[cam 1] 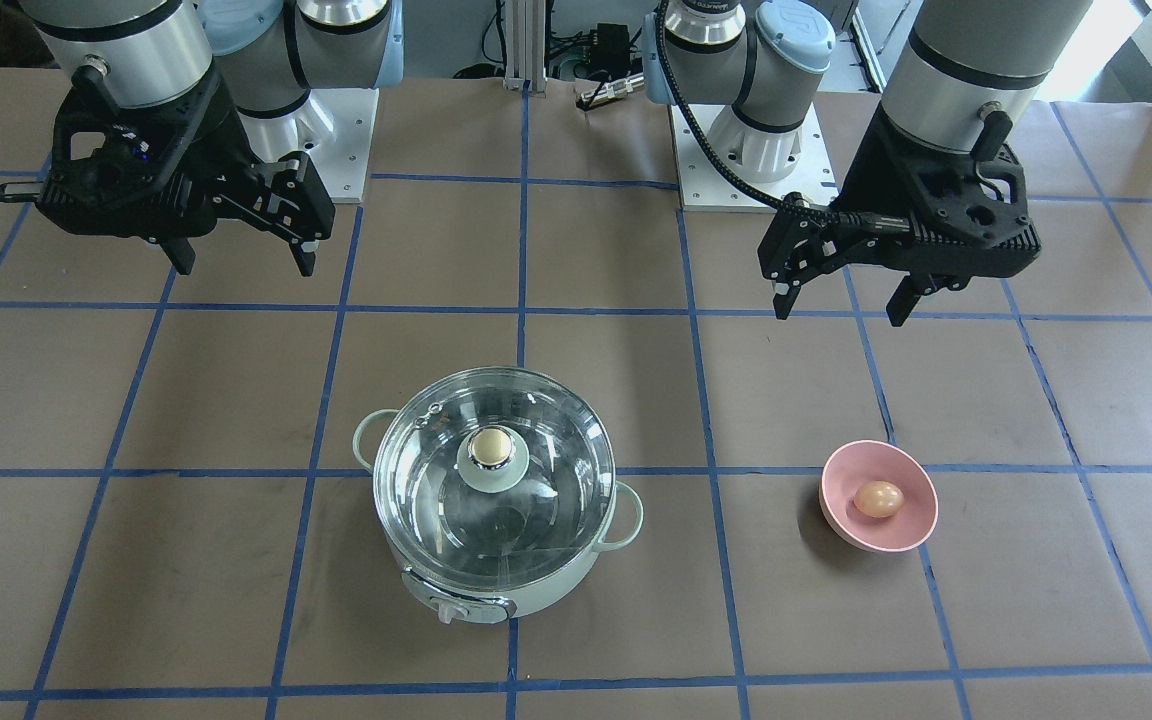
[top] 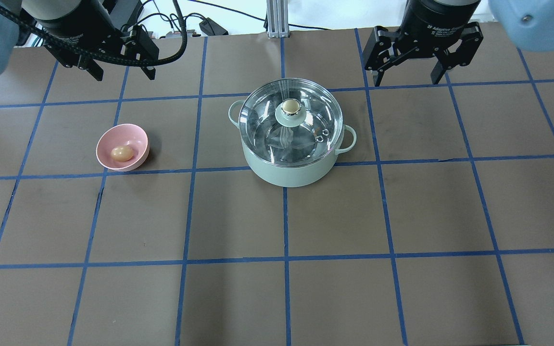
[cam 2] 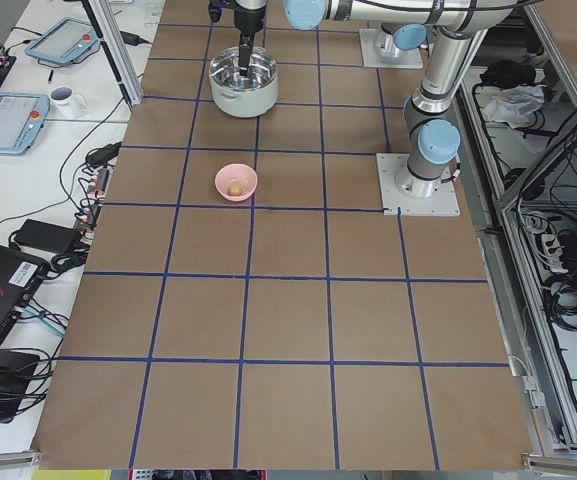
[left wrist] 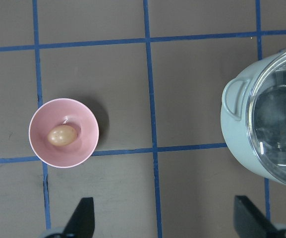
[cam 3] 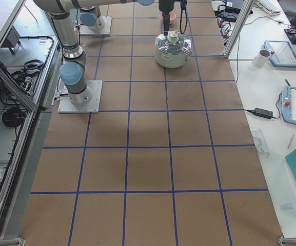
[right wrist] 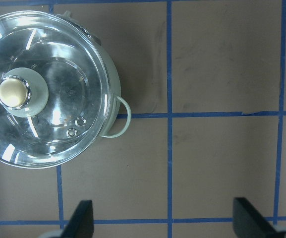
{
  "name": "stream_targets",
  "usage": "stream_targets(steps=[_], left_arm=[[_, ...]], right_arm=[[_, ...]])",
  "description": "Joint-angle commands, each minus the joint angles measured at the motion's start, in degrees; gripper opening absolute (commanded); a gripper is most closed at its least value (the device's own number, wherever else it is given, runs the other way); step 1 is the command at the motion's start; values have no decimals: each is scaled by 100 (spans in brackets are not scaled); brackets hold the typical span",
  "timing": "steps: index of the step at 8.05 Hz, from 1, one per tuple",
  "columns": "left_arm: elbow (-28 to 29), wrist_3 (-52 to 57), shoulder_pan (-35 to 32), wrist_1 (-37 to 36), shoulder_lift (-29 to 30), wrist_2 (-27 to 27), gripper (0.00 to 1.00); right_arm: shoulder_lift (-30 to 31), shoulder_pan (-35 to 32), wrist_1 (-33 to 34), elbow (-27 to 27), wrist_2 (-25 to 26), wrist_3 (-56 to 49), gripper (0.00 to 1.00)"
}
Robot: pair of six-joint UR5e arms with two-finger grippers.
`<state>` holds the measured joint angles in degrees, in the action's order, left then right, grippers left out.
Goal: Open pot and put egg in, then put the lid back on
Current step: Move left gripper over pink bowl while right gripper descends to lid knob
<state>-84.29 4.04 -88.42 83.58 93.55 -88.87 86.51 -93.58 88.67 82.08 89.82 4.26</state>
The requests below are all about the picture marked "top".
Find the pink bowl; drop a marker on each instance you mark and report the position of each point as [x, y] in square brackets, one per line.
[123, 134]

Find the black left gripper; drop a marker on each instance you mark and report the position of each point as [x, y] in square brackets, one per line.
[76, 23]

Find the mint green cooking pot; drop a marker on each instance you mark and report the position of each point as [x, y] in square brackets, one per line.
[297, 176]

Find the glass pot lid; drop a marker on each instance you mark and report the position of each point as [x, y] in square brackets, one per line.
[290, 122]

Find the aluminium frame post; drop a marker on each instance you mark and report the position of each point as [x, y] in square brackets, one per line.
[277, 25]

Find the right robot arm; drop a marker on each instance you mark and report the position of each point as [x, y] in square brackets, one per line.
[528, 23]

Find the brown egg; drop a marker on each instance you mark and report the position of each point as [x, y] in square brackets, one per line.
[122, 153]

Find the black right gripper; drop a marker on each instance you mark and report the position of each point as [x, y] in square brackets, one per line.
[438, 21]

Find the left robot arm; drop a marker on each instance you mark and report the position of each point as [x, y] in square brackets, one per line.
[10, 31]

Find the black power adapter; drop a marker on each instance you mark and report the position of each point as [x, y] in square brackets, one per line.
[211, 28]

